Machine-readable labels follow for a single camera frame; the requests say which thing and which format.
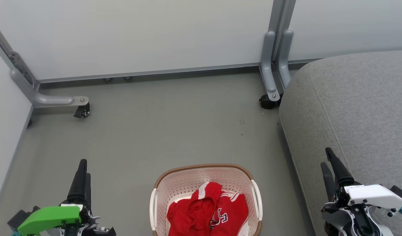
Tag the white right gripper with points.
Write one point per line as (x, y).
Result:
(371, 195)

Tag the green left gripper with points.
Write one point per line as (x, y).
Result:
(50, 218)

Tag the red jersey with white stripes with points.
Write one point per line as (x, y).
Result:
(233, 209)

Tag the red shorts with white stripe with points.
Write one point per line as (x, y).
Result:
(194, 213)

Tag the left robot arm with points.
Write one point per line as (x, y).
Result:
(61, 232)

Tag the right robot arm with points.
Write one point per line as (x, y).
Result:
(335, 214)

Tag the grey fabric sofa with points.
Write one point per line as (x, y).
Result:
(351, 114)

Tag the black caster with silver wheel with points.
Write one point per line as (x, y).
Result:
(82, 111)

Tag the grey partition foot with plate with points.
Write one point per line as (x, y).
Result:
(50, 99)

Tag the black round caster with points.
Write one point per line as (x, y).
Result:
(266, 102)

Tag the white perforated laundry basket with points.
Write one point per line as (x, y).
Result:
(187, 180)

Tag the grey upright partition foot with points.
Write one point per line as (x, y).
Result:
(269, 65)
(284, 59)

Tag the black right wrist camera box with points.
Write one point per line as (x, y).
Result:
(399, 191)

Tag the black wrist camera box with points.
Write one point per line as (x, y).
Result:
(399, 191)
(18, 219)

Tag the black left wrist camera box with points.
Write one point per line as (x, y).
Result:
(18, 219)

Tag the grey partition bottom rail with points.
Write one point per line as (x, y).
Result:
(155, 72)

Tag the grey slanted partition frame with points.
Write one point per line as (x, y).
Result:
(18, 64)

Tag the grey partition post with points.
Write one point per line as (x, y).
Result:
(287, 16)
(275, 16)

